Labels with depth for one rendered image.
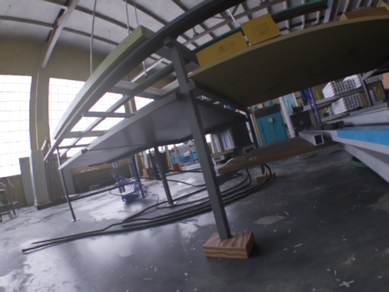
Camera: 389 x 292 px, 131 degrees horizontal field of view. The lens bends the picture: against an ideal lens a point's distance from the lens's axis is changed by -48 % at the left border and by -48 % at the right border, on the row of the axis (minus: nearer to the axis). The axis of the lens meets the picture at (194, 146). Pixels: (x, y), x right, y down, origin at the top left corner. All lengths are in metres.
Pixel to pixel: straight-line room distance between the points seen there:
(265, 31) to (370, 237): 0.69
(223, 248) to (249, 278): 0.15
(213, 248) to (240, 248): 0.10
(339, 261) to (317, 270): 0.07
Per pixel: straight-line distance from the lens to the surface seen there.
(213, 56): 0.60
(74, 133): 1.97
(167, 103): 0.60
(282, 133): 5.38
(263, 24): 0.59
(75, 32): 10.77
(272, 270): 0.53
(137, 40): 0.74
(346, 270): 0.51
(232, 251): 0.59
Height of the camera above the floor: 0.37
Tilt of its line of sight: 3 degrees up
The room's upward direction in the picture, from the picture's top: 15 degrees counter-clockwise
